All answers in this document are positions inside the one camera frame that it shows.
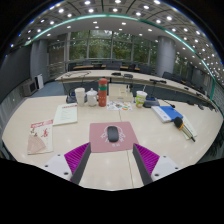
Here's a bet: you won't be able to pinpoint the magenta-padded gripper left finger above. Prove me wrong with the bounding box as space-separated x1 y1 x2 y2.
43 142 92 185

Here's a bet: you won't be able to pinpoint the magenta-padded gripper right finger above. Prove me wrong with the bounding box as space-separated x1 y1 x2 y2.
132 143 183 186

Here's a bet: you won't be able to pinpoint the black computer mouse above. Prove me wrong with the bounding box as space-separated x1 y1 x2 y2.
106 125 120 143

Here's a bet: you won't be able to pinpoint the pink printed mouse pad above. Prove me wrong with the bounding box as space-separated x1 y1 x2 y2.
88 121 140 154

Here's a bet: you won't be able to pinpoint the red white magazine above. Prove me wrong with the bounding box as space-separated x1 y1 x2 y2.
27 118 54 156

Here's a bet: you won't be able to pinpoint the white printed booklet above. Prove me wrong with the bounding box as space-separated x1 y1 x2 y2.
52 102 79 127

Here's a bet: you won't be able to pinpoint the black yellow microphone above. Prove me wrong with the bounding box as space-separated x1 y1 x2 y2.
173 116 196 143

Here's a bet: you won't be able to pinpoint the dark grey pouch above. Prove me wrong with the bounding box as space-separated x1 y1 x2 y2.
143 97 161 109

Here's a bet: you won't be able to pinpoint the colourful sticker sheet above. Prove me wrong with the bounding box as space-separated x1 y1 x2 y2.
106 100 133 112

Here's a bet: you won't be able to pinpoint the green white paper cup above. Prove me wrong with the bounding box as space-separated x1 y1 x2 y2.
135 84 148 109

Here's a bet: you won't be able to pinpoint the white paper cup stack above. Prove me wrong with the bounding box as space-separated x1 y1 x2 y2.
74 87 86 108

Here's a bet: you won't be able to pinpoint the white lidded mug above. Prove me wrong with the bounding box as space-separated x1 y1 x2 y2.
86 87 99 108

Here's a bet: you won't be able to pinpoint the black swivel office chair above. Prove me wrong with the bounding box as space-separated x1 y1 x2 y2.
65 86 78 104

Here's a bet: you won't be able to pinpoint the red green-banded drink bottle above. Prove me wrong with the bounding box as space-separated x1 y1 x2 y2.
97 77 109 108

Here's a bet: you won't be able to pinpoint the cream desk organizer tray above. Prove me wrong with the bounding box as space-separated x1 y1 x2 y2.
108 83 135 103

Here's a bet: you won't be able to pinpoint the grey floor cabinet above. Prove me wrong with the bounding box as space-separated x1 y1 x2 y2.
22 79 38 98

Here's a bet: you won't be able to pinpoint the white standing appliance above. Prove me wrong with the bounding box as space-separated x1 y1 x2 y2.
34 73 45 90

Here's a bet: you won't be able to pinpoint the long curved conference desk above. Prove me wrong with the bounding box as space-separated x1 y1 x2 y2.
54 69 218 108

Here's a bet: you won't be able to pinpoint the dark office chairs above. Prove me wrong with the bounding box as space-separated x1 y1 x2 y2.
68 59 158 75

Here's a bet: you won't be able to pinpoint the round ceiling lights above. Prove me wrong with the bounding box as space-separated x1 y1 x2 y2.
9 0 224 78

